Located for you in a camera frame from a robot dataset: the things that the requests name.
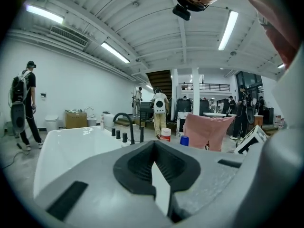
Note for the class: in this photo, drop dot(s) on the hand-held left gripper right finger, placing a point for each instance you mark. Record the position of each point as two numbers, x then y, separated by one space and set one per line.
209 186

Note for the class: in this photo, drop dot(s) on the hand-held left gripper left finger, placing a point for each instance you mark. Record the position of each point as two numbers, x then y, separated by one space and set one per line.
99 189

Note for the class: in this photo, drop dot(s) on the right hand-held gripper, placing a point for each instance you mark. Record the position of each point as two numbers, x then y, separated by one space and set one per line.
251 140

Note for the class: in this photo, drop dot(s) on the white bathtub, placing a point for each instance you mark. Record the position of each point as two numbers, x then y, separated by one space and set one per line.
71 146

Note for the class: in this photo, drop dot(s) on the black bathtub faucet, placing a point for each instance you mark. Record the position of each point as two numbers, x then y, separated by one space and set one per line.
130 125

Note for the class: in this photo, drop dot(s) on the wooden side table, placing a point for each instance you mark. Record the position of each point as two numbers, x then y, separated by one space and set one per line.
258 120

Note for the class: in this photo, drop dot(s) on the pink cloth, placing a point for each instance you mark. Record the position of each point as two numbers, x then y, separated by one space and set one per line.
209 132

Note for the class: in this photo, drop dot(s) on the black faucet knob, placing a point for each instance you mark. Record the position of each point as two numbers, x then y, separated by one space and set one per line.
113 132
118 134
124 137

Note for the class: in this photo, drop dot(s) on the red bottle with white cap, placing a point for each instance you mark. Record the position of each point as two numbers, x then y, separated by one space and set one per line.
166 135

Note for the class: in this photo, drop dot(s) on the white and pink bottle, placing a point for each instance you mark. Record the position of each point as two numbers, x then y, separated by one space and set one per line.
102 122

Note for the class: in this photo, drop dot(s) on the small white bin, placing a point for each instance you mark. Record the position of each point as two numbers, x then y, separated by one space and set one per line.
91 122

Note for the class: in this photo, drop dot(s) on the round white trash bin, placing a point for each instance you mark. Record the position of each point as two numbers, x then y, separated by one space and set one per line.
108 120

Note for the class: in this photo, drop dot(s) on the wooden steps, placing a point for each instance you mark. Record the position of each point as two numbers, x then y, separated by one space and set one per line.
126 121

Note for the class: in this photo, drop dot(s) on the open cardboard box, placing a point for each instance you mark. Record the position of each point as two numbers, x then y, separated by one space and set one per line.
76 120

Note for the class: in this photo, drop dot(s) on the white toilet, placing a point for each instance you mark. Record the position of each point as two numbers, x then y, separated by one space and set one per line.
51 122

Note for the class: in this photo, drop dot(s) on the dark work table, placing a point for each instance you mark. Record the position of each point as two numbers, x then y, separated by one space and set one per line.
145 110

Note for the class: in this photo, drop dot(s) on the white round-window backpack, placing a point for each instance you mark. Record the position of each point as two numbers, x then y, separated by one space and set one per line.
159 106

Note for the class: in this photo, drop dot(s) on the wooden staircase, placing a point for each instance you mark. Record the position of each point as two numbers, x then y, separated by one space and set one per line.
161 82

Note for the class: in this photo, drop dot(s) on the person's red shirt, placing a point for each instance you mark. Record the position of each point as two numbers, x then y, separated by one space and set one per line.
278 32

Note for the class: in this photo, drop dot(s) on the ceiling tube light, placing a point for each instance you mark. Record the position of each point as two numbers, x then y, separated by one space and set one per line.
228 30
44 13
115 52

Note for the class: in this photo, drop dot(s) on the ceiling air vent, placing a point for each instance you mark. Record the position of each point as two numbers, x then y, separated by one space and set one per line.
69 35

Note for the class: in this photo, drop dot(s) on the steel frame sink table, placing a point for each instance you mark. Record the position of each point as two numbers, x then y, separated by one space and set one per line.
215 114

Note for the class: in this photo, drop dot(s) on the marble pattern pedestal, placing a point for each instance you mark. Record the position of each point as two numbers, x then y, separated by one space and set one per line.
180 125

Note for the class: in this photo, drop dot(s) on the black head camera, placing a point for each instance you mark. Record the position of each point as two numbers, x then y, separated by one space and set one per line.
181 12

